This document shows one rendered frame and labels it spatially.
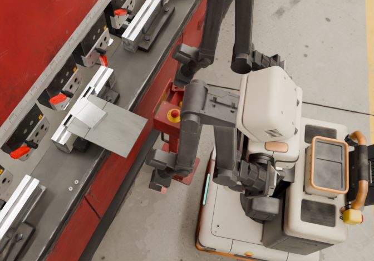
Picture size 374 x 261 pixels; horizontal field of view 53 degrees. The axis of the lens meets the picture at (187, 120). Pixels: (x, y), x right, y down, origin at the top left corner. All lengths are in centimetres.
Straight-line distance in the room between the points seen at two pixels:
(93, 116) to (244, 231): 107
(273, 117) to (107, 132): 67
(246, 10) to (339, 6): 239
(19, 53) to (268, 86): 71
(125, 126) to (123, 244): 105
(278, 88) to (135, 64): 83
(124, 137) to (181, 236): 105
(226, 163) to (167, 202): 135
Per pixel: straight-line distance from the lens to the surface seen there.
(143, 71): 178
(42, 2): 109
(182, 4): 204
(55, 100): 124
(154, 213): 241
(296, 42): 317
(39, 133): 132
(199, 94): 85
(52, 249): 165
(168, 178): 135
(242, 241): 214
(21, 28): 105
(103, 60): 143
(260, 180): 122
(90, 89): 161
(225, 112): 85
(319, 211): 171
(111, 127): 151
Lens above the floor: 236
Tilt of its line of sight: 64 degrees down
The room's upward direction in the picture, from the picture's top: 7 degrees clockwise
